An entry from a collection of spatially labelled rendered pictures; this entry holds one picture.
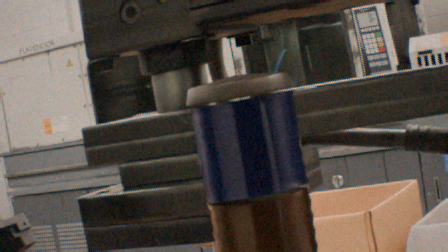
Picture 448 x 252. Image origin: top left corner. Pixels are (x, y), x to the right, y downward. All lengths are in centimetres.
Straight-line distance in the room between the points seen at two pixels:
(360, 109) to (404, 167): 474
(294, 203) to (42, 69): 612
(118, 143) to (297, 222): 30
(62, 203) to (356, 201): 331
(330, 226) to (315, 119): 239
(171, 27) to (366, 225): 236
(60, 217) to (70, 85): 92
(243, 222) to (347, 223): 259
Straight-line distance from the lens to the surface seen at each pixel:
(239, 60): 557
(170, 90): 62
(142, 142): 61
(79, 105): 627
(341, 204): 351
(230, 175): 33
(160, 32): 59
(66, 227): 648
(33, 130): 654
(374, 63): 517
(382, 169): 533
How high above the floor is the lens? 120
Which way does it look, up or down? 3 degrees down
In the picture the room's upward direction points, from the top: 10 degrees counter-clockwise
